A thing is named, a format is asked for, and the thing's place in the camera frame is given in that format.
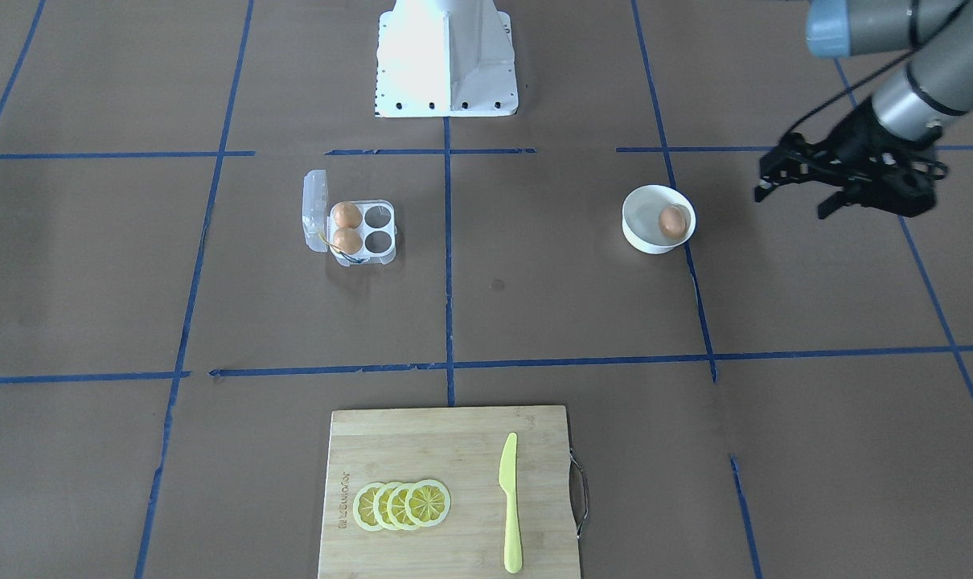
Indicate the brown egg from bowl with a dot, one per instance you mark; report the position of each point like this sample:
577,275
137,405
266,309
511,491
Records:
673,222

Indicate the brown egg front slot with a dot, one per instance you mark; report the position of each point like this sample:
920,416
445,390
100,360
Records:
347,240

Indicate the white ceramic bowl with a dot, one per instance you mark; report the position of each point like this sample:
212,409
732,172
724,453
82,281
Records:
639,218

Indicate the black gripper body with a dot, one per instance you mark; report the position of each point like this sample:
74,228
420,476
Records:
855,137

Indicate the clear plastic egg carton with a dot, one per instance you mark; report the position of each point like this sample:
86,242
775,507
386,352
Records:
379,227

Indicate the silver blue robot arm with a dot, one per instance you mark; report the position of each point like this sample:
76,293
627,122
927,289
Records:
930,80

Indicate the bamboo cutting board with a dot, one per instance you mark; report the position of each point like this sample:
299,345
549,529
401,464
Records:
461,447

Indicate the yellow plastic knife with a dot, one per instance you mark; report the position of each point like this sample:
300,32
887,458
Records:
507,480

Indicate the brown egg slot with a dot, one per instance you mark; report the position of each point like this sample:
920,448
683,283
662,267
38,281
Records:
347,240
346,214

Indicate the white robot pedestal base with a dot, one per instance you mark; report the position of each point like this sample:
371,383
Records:
445,59

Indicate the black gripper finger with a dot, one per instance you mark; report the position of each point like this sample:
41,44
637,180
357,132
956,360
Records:
840,199
778,170

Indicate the brown egg back slot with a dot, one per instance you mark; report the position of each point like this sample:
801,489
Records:
346,214

